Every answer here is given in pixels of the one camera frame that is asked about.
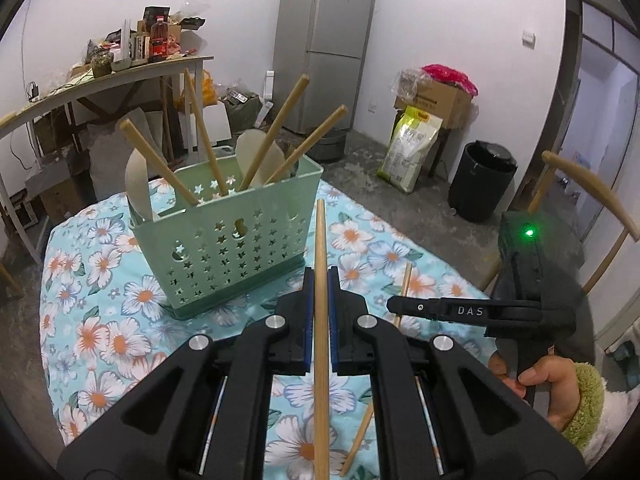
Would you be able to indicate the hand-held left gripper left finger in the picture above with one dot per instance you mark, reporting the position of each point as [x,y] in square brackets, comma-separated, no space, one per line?
[309,320]

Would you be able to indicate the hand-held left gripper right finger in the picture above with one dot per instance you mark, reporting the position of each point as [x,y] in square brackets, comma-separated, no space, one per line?
[334,320]

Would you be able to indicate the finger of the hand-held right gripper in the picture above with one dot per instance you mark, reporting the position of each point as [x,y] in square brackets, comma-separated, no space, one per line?
[440,308]

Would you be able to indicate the wooden chopstick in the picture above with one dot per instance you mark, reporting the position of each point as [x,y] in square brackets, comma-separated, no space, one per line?
[310,140]
[275,130]
[321,310]
[406,290]
[202,130]

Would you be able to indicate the green perforated utensil holder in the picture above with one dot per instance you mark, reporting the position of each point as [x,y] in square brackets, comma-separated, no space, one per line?
[235,240]

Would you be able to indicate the bundle of wooden chopsticks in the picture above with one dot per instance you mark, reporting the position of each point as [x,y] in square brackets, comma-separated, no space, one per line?
[150,152]

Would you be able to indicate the person's right forearm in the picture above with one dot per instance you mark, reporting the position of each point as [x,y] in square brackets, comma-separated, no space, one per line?
[600,410]

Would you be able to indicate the person's right hand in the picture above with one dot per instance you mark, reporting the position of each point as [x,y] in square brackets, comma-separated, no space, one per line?
[555,385]

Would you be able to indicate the black trash bin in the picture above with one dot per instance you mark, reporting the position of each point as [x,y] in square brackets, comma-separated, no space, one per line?
[482,182]

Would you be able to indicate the wooden chair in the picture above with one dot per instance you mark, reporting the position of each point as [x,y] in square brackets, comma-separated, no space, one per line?
[590,180]

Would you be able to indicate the yellow rice bag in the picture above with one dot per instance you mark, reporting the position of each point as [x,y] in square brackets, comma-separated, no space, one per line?
[412,150]

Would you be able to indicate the cardboard box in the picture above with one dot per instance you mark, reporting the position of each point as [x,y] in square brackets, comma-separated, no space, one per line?
[440,102]

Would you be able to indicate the floral blue tablecloth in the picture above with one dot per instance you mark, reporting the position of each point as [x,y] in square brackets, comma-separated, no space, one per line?
[115,335]

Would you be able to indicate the pink plastic bag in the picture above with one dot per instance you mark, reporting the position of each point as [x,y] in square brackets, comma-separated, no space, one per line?
[452,77]

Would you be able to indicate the yellow plastic bag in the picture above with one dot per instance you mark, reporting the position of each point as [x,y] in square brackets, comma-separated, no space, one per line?
[209,87]

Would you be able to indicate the grey refrigerator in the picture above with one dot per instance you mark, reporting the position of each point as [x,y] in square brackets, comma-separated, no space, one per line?
[325,45]

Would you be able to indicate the wooden side table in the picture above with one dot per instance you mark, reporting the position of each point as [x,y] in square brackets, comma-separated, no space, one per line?
[125,72]

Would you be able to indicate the black case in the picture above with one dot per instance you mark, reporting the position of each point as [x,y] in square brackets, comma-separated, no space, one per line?
[17,212]

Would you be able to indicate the red sauce bottle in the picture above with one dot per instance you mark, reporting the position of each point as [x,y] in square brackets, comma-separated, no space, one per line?
[158,40]

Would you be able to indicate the tabletop clutter pile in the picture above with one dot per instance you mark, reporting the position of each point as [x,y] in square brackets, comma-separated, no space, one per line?
[135,45]

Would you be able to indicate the black power adapter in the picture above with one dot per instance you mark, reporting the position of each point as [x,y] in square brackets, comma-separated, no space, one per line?
[33,91]

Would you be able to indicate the white wall switch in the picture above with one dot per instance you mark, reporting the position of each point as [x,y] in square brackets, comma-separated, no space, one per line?
[528,37]

